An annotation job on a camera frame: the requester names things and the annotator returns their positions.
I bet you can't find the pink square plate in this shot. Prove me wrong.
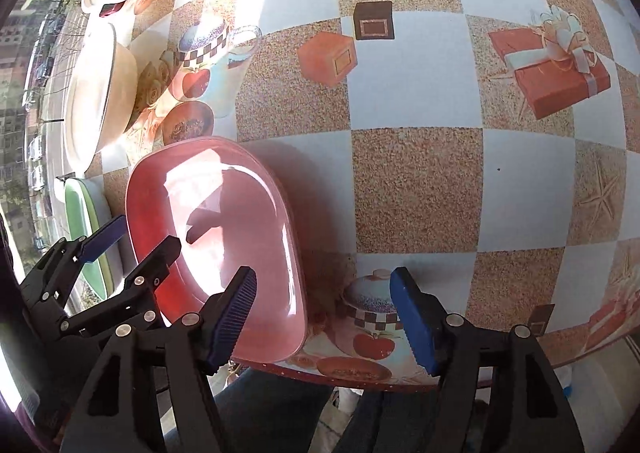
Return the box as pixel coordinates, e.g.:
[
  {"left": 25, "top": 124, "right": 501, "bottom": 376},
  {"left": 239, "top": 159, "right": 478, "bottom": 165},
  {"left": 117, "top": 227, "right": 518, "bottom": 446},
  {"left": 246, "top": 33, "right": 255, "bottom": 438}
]
[{"left": 125, "top": 136, "right": 308, "bottom": 364}]

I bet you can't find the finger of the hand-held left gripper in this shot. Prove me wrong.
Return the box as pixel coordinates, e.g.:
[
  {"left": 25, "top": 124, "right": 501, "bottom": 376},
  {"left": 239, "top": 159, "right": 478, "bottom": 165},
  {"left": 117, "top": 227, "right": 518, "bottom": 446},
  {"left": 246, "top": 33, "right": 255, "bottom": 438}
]
[
  {"left": 59, "top": 234, "right": 182, "bottom": 336},
  {"left": 19, "top": 214, "right": 127, "bottom": 331}
]

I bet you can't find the green square plate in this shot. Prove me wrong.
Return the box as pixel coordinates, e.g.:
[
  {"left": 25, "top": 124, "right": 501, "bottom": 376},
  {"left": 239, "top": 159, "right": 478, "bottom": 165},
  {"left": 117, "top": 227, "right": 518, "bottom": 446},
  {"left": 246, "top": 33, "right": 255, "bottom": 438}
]
[{"left": 62, "top": 177, "right": 118, "bottom": 301}]

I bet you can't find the white bowl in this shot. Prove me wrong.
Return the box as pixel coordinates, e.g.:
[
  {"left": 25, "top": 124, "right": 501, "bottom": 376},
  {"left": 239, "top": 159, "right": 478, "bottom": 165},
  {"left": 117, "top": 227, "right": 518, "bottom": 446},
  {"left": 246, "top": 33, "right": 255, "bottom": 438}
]
[{"left": 64, "top": 22, "right": 138, "bottom": 174}]

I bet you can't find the printed checkered tablecloth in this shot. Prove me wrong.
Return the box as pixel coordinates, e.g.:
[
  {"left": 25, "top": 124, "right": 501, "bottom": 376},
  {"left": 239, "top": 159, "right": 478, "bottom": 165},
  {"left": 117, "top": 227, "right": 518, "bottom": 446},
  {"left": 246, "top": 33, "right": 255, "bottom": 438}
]
[{"left": 80, "top": 0, "right": 640, "bottom": 391}]

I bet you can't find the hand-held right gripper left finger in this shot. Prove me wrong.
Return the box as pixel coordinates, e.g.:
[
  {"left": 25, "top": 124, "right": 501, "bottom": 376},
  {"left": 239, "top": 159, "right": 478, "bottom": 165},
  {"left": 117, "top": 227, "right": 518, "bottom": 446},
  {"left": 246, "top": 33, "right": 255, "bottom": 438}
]
[{"left": 60, "top": 265, "right": 258, "bottom": 453}]

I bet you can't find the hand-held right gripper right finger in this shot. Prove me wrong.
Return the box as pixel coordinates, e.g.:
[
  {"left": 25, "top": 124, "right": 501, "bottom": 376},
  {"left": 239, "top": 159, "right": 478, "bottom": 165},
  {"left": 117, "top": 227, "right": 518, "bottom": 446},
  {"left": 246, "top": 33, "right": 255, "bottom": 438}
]
[{"left": 390, "top": 267, "right": 586, "bottom": 453}]

